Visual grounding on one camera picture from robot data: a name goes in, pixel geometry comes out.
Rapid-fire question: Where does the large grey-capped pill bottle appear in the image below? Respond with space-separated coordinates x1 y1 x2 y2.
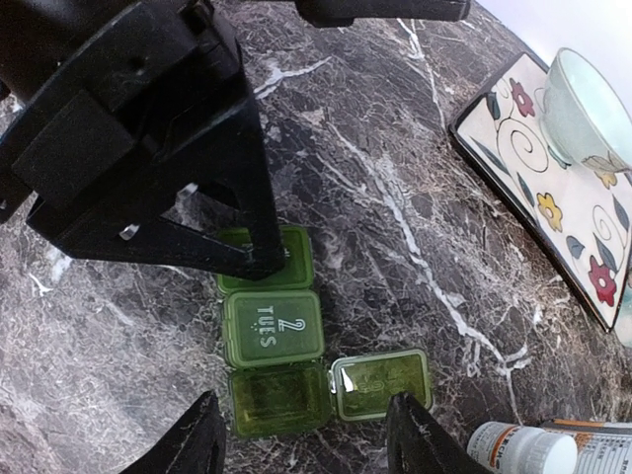
540 419 632 474

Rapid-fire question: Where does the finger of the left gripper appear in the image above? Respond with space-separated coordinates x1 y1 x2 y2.
204 71 285 280

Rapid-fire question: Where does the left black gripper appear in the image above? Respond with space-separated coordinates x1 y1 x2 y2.
1 1 257 279

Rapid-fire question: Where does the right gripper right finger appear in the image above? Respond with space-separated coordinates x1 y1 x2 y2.
386 392 489 474

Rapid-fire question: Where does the small white pill bottle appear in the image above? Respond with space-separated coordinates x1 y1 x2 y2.
466 422 578 474

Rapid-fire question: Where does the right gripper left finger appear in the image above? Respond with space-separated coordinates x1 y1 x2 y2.
120 391 227 474

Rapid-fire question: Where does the green weekly pill organizer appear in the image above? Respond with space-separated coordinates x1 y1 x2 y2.
218 225 433 438

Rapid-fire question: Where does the celadon bowl on plate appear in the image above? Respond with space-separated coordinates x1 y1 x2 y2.
539 47 631 173

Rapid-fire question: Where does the floral square ceramic plate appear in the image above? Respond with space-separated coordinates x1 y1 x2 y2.
449 52 631 332

